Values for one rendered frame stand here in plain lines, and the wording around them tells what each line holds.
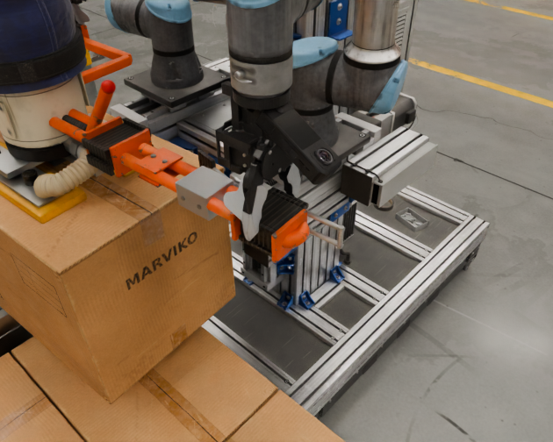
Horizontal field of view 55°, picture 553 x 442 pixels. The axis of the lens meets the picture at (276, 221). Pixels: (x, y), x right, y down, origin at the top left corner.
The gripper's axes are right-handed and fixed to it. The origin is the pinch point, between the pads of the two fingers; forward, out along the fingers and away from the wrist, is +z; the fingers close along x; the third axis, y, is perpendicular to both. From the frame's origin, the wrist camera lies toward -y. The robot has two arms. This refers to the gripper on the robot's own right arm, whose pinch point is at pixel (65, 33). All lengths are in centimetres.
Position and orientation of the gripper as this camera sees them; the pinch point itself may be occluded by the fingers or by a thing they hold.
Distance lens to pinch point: 153.7
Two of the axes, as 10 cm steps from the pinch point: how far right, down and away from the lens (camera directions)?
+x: 6.2, -5.0, 6.0
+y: 7.8, 4.0, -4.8
